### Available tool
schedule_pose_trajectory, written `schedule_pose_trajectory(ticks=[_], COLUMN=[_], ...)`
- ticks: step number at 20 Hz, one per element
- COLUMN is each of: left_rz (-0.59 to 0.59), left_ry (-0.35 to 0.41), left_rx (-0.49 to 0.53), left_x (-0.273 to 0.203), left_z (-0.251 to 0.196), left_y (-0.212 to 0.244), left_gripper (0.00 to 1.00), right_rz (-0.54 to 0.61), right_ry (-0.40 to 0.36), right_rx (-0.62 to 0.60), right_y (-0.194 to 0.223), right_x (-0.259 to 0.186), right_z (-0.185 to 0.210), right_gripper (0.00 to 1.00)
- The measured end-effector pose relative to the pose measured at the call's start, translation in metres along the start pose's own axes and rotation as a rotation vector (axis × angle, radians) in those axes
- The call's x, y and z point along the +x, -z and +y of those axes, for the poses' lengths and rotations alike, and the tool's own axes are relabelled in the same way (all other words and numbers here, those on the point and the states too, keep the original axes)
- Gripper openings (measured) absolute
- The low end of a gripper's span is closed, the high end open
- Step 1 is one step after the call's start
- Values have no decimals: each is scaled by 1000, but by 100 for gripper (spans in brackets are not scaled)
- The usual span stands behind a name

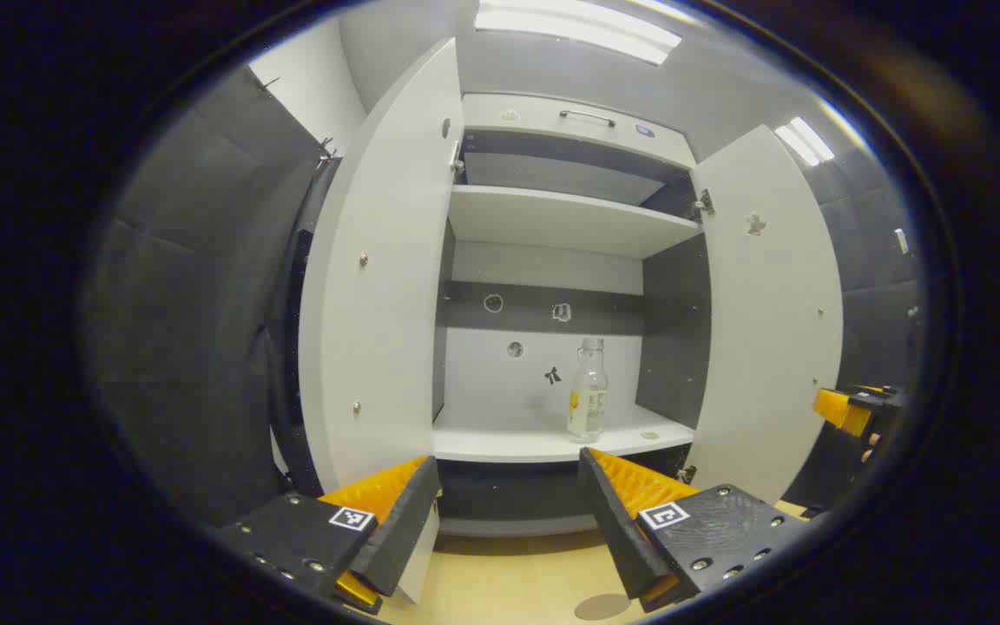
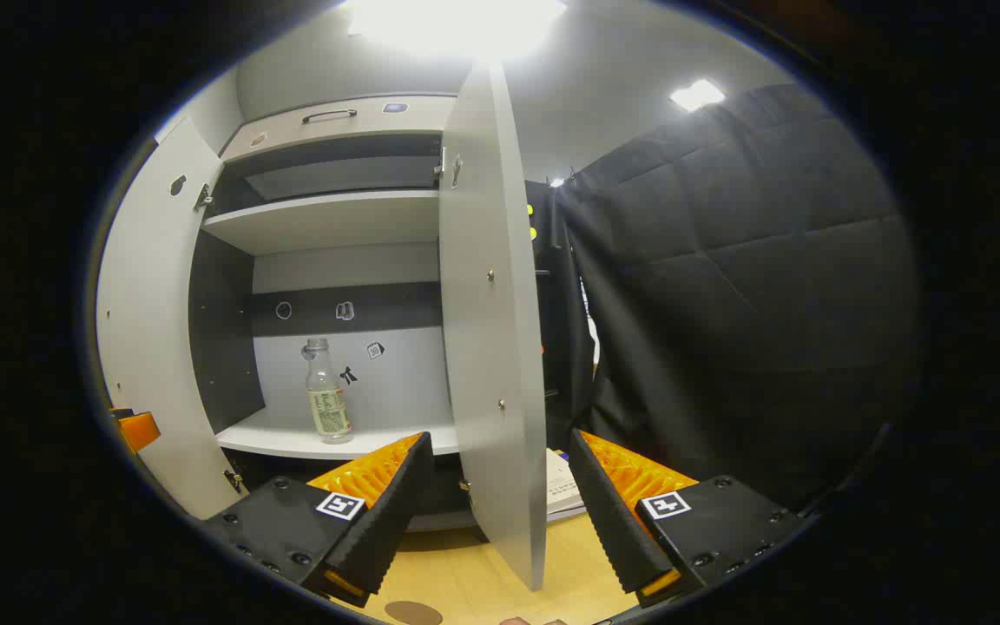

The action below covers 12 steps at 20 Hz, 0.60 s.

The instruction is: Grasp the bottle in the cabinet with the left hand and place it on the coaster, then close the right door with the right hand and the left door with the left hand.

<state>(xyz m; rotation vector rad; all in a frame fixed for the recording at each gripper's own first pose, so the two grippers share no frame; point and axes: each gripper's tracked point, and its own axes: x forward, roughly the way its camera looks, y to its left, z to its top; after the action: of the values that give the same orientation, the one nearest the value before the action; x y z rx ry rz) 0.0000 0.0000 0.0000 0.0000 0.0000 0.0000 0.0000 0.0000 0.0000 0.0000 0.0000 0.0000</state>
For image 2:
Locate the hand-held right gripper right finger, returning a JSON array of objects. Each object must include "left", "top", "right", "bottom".
[{"left": 569, "top": 428, "right": 805, "bottom": 609}]

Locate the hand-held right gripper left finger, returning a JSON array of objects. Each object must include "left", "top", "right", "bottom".
[{"left": 202, "top": 431, "right": 435, "bottom": 609}]

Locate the brown round coaster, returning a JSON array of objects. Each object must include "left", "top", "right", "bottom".
[{"left": 384, "top": 600, "right": 444, "bottom": 625}]

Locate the grey cabinet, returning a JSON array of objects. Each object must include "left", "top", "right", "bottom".
[{"left": 187, "top": 94, "right": 553, "bottom": 532}]

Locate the clear plastic bottle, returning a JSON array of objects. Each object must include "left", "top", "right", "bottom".
[{"left": 305, "top": 338, "right": 355, "bottom": 444}]

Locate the grey cabinet door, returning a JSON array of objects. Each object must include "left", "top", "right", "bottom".
[
  {"left": 96, "top": 117, "right": 245, "bottom": 520},
  {"left": 437, "top": 59, "right": 549, "bottom": 593}
]

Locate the grey cabinet shelf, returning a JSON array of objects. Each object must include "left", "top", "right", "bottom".
[{"left": 201, "top": 189, "right": 440, "bottom": 256}]

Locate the white booklet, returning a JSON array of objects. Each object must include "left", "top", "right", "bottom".
[{"left": 545, "top": 448, "right": 589, "bottom": 523}]

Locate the black backdrop cloth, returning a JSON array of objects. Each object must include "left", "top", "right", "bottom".
[{"left": 524, "top": 82, "right": 918, "bottom": 513}]

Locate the ceiling light panel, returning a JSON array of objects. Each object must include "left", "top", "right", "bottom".
[
  {"left": 344, "top": 0, "right": 569, "bottom": 62},
  {"left": 670, "top": 79, "right": 727, "bottom": 113}
]

